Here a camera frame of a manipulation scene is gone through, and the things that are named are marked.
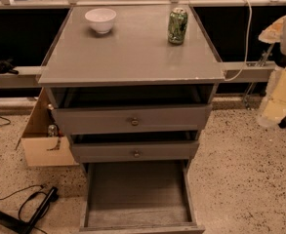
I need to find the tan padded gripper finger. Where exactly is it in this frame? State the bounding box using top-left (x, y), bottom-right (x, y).
top-left (258, 16), bottom-right (286, 44)

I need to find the grey bottom drawer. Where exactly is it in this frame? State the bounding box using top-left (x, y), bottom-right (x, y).
top-left (78, 160), bottom-right (205, 234)

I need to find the grey drawer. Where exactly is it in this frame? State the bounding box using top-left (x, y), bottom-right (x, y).
top-left (53, 99), bottom-right (212, 135)
top-left (78, 160), bottom-right (205, 234)
top-left (71, 131), bottom-right (199, 163)

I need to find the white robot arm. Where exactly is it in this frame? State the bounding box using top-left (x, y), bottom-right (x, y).
top-left (257, 16), bottom-right (286, 128)

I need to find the grey wooden drawer cabinet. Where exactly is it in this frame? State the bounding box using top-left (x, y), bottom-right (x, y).
top-left (39, 5), bottom-right (224, 163)

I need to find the grey top drawer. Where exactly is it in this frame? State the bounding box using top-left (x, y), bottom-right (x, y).
top-left (53, 99), bottom-right (212, 135)

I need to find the grey middle drawer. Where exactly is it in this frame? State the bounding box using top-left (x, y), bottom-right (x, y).
top-left (71, 131), bottom-right (199, 163)

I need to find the green soda can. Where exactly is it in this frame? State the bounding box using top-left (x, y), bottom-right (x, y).
top-left (168, 7), bottom-right (188, 45)

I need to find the white ceramic bowl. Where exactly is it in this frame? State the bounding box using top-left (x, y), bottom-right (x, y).
top-left (85, 8), bottom-right (117, 34)

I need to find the can inside cardboard box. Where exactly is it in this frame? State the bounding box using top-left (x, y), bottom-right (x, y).
top-left (48, 124), bottom-right (58, 137)

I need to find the open cardboard box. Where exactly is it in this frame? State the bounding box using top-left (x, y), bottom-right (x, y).
top-left (20, 90), bottom-right (77, 167)

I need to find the black cloth object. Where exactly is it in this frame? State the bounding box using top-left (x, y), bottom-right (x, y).
top-left (0, 59), bottom-right (19, 75)

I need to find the metal rail frame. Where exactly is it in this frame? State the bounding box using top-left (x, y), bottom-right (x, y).
top-left (0, 0), bottom-right (274, 87)

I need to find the white hanging cable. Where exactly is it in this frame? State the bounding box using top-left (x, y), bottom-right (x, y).
top-left (223, 0), bottom-right (254, 83)

